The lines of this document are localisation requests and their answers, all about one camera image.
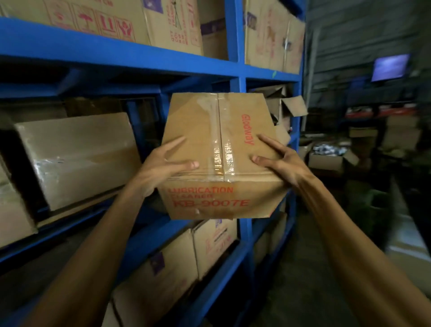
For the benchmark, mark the blue metal shelving rack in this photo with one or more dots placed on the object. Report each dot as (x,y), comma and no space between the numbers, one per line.
(134,55)

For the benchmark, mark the open box of white items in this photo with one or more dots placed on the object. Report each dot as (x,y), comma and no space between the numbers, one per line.
(325,163)

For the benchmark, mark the red lettered cardboard box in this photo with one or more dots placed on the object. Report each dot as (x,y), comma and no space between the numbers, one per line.
(195,114)

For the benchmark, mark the person's right hand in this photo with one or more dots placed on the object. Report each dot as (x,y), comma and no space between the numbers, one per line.
(293,168)

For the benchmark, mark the person's right forearm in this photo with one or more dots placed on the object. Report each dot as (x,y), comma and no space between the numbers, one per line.
(363,262)

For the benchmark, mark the wall monitor screen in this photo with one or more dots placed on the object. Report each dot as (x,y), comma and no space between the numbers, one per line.
(390,67)

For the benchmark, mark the person's left hand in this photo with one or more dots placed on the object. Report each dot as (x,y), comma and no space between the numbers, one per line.
(155,171)

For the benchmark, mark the row of top-shelf cartons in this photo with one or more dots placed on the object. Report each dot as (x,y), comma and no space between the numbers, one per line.
(77,158)

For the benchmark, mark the person's left forearm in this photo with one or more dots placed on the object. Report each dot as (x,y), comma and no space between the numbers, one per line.
(94,259)

